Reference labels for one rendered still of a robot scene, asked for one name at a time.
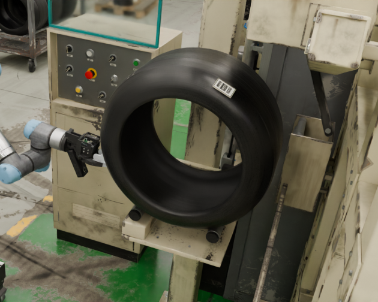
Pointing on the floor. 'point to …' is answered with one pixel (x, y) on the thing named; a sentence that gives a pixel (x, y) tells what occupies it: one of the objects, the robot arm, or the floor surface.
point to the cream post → (206, 128)
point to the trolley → (19, 28)
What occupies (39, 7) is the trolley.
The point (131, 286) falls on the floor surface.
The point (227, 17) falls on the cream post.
